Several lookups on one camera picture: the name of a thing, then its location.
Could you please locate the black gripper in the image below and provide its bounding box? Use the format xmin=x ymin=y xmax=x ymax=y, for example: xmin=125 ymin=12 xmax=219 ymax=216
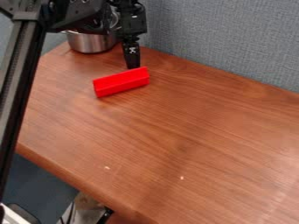
xmin=117 ymin=0 xmax=147 ymax=69

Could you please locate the stainless steel pot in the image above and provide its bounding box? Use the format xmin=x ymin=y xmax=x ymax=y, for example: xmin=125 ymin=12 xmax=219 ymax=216
xmin=61 ymin=5 xmax=123 ymax=54

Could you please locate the red rectangular block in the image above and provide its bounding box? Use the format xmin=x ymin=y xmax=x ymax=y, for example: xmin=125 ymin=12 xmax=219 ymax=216
xmin=93 ymin=66 xmax=150 ymax=97

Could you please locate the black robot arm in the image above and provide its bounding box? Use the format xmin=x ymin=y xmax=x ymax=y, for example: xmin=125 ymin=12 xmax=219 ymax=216
xmin=0 ymin=0 xmax=147 ymax=202

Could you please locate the white object at corner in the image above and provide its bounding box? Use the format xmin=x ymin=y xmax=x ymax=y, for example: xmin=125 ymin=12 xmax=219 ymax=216
xmin=0 ymin=204 xmax=42 ymax=224

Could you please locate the metal table leg frame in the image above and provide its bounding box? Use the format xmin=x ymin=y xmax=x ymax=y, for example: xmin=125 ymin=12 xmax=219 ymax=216
xmin=58 ymin=192 xmax=114 ymax=224

